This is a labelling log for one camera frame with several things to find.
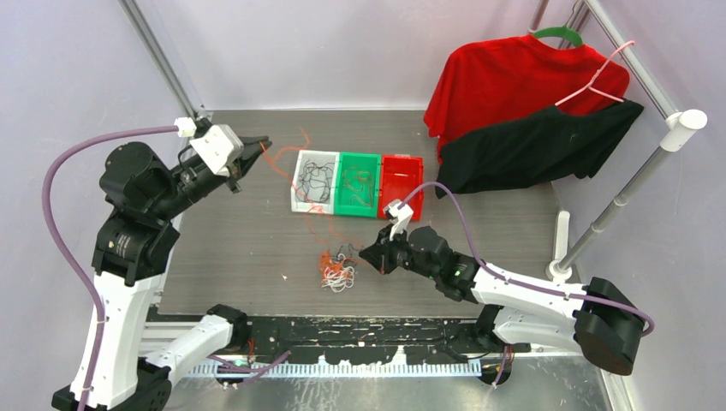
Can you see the white plastic bin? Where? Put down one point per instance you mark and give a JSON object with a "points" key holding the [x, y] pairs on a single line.
{"points": [[313, 187]]}

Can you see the green plastic bin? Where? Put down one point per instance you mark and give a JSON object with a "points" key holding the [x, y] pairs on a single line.
{"points": [[357, 184]]}

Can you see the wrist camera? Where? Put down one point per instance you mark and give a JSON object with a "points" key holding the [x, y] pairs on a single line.
{"points": [[399, 214], [219, 147]]}

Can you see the black t-shirt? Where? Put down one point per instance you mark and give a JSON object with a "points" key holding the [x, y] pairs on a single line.
{"points": [[543, 147]]}

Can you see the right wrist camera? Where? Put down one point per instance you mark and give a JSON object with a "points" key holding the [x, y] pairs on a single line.
{"points": [[399, 214]]}

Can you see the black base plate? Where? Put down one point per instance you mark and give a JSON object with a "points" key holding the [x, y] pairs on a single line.
{"points": [[364, 341]]}

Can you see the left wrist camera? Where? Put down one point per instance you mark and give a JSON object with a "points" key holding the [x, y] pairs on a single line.
{"points": [[219, 147]]}

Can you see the pink clothes hanger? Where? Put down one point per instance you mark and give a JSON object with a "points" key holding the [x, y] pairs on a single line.
{"points": [[589, 86]]}

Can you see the green clothes hanger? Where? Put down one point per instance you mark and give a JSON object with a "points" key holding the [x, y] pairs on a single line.
{"points": [[561, 32]]}

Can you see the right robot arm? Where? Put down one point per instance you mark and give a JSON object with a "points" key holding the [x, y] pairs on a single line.
{"points": [[596, 319]]}

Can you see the metal clothes rack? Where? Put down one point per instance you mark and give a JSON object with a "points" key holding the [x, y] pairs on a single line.
{"points": [[666, 248]]}

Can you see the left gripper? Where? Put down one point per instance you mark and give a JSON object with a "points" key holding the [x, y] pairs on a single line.
{"points": [[252, 146]]}

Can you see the red plastic bin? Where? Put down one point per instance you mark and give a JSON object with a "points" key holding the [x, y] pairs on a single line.
{"points": [[400, 175]]}

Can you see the red t-shirt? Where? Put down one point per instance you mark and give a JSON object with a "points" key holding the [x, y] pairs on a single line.
{"points": [[500, 80]]}

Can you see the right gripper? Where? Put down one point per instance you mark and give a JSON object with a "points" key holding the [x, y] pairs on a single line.
{"points": [[380, 255]]}

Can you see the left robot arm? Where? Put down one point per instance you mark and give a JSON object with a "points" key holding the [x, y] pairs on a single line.
{"points": [[130, 256]]}

